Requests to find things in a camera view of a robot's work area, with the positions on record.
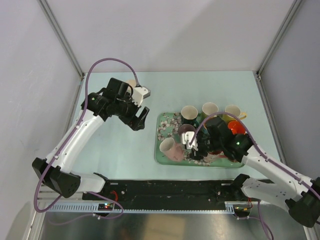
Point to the grey cable duct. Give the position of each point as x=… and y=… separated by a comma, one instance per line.
x=105, y=207

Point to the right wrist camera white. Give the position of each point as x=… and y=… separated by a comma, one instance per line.
x=189, y=140

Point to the mauve mug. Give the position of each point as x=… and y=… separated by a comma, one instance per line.
x=186, y=128

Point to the light green mug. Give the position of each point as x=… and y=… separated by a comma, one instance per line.
x=208, y=109

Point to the yellow mug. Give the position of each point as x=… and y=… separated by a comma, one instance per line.
x=234, y=110

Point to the cream floral mug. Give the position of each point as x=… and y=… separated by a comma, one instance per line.
x=132, y=83

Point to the orange mug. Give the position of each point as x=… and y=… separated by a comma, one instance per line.
x=236, y=127

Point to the light pink mug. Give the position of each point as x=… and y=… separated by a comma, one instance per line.
x=172, y=150

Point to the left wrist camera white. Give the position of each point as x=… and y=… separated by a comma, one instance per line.
x=139, y=94

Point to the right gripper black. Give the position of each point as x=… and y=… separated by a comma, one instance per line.
x=195, y=154

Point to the green floral tray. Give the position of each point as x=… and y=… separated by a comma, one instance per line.
x=168, y=124

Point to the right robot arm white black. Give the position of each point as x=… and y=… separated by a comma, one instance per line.
x=297, y=194

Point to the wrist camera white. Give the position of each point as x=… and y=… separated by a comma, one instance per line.
x=189, y=140
x=139, y=94

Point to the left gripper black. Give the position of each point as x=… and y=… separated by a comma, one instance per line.
x=134, y=122

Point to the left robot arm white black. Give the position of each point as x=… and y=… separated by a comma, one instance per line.
x=56, y=169

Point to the dark green mug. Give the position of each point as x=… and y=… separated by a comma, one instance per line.
x=189, y=116

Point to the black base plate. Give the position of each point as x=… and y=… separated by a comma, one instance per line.
x=173, y=194

